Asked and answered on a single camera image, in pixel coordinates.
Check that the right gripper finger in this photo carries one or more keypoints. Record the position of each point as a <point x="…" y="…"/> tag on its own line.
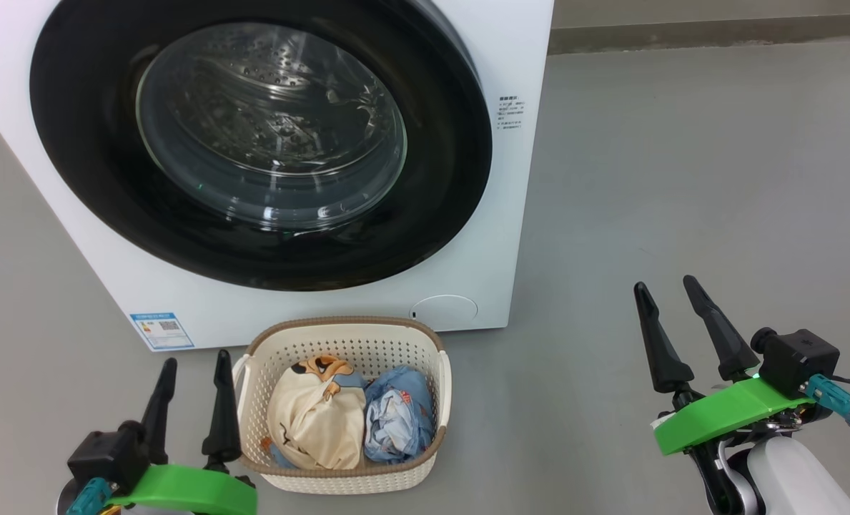
<point x="728" y="347"/>
<point x="664" y="357"/>

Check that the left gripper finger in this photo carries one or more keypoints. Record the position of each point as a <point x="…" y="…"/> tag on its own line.
<point x="159" y="415"/>
<point x="222" y="422"/>

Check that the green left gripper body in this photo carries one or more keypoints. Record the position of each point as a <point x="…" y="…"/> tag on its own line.
<point x="189" y="493"/>

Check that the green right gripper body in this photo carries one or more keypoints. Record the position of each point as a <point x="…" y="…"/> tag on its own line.
<point x="725" y="415"/>

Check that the cream cartoon print garment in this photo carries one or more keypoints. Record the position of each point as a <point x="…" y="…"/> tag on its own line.
<point x="314" y="422"/>

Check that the light blue printed garment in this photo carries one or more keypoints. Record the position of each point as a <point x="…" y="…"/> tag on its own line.
<point x="399" y="418"/>

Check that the black glass washing machine door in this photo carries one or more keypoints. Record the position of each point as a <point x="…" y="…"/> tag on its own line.
<point x="81" y="107"/>

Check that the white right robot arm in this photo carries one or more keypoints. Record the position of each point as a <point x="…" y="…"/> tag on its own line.
<point x="796" y="479"/>

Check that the white front-load washing machine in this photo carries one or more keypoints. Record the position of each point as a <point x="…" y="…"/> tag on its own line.
<point x="267" y="315"/>

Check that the cream perforated laundry basket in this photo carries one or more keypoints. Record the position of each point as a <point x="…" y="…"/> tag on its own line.
<point x="346" y="340"/>

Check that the blue energy label sticker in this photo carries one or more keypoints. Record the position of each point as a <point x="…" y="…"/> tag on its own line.
<point x="161" y="330"/>

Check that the round white filter cover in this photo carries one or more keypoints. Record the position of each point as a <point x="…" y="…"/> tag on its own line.
<point x="445" y="312"/>

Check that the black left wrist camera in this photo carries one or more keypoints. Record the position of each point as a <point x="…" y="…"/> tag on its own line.
<point x="106" y="454"/>

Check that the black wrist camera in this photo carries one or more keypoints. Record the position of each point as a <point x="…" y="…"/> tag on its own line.
<point x="800" y="361"/>
<point x="106" y="454"/>

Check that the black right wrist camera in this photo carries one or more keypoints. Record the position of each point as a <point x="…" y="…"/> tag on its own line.
<point x="800" y="361"/>

